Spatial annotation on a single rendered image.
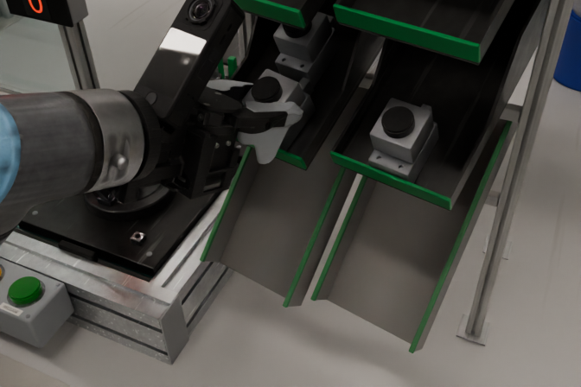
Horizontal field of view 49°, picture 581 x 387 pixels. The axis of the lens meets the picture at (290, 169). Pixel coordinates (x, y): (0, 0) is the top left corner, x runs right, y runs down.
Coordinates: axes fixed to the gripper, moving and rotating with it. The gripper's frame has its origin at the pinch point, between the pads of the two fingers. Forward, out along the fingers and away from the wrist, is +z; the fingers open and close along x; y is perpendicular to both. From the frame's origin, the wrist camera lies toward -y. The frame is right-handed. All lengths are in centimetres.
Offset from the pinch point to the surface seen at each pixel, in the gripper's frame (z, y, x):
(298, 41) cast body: 3.1, -5.5, -0.9
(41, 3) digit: 6.8, 4.0, -48.3
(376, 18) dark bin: -4.5, -11.1, 10.6
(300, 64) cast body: 4.9, -3.0, -1.1
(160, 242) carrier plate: 7.4, 28.1, -16.6
